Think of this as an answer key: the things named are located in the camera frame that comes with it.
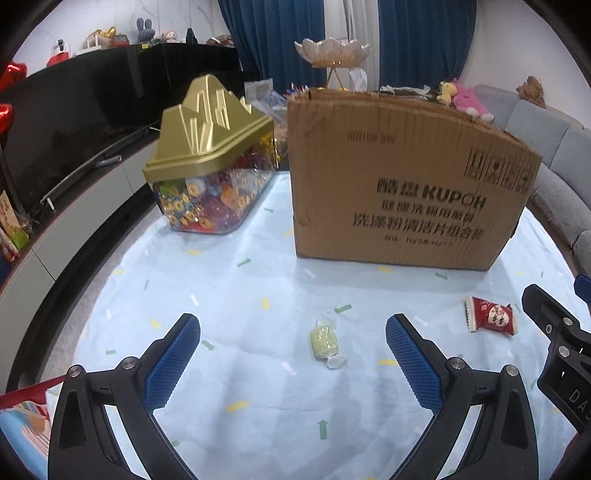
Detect brown cardboard box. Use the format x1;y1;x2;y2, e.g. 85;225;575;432
286;87;543;271

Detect yellow green gift box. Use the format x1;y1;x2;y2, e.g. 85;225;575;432
0;189;31;250

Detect grey sectional sofa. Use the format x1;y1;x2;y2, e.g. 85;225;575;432
475;85;591;278

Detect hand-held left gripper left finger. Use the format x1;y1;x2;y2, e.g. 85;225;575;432
47;313;202;480

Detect clear bag of nuts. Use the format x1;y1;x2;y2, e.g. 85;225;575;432
245;80;289;162

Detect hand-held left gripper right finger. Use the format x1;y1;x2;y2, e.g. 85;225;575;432
385;314;539;480

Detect brown teddy bear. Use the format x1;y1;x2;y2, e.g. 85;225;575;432
516;76;546;109

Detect grey television cabinet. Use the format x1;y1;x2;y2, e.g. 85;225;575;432
0;124;162;296

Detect pale green candy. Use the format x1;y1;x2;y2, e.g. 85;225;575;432
310;308;348;370

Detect gold plush ornament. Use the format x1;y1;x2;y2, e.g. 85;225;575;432
88;28;116;49

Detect tiered white snack bowl stand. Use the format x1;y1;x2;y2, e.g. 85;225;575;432
294;38;372;90

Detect light blue confetti cloth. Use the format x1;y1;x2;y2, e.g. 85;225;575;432
71;171;591;480

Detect candy jar with gold lid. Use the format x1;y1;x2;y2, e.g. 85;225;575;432
142;74;278;233

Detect red brown snack packet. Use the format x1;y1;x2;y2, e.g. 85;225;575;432
465;296;519;337

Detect blue curtain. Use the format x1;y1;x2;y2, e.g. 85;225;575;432
217;0;352;90
379;0;467;90

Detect pink plush toy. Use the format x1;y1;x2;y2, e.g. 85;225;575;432
450;78;495;123

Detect black upright piano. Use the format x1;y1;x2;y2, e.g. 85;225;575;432
139;42;262;97

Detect large black television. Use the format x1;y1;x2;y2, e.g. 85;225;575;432
0;46;160;217

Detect white sheer curtain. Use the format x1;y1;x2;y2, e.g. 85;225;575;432
346;0;382;44

